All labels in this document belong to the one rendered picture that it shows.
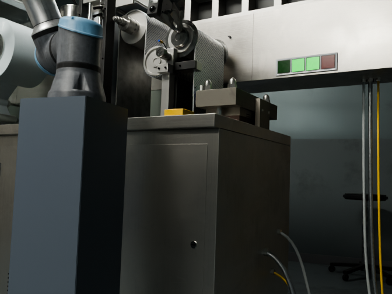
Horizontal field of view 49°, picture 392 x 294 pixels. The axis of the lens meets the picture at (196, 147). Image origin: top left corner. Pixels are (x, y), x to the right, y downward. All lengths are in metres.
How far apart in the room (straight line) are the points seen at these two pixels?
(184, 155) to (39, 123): 0.43
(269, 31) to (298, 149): 2.21
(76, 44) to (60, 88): 0.12
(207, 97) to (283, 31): 0.52
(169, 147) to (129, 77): 0.67
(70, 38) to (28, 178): 0.37
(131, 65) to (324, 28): 0.83
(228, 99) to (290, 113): 2.58
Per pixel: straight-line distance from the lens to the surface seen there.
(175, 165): 1.30
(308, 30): 1.85
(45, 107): 1.12
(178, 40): 1.69
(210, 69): 1.75
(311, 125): 4.01
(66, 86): 1.13
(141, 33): 1.84
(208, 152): 1.25
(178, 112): 1.31
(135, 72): 1.96
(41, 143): 1.11
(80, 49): 1.16
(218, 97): 1.51
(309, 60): 1.80
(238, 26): 1.98
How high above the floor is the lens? 0.71
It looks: 4 degrees up
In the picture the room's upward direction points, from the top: 2 degrees clockwise
